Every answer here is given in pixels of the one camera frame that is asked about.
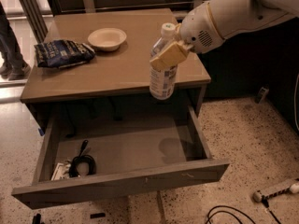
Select grey cabinet with counter top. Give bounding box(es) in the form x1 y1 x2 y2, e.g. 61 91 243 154
21 8 210 133

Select white power strip on floor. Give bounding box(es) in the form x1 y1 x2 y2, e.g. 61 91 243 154
252 178 299 203

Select person legs in background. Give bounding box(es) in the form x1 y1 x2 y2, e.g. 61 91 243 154
0 3 30 80

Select white packet in drawer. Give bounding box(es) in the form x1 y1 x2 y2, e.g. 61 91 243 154
51 162 71 181

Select open grey top drawer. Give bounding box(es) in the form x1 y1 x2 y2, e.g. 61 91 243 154
12 106 229 209

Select blue snack bag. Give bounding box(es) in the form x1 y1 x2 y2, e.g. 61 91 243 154
35 39 95 68

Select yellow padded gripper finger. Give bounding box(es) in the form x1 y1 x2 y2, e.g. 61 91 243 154
149 40 193 71

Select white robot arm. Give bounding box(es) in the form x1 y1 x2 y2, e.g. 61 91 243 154
149 0 299 71

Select white paper bowl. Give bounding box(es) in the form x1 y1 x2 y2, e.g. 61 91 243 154
88 28 127 51

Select clear plastic bottle white cap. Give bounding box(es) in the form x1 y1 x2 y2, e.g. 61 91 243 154
149 23 177 100

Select small black floor bracket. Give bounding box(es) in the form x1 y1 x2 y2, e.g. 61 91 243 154
90 213 106 219

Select black cable on floor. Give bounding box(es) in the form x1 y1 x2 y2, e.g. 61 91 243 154
205 204 257 224

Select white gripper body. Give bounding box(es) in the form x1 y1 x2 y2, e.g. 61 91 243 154
179 3 224 53

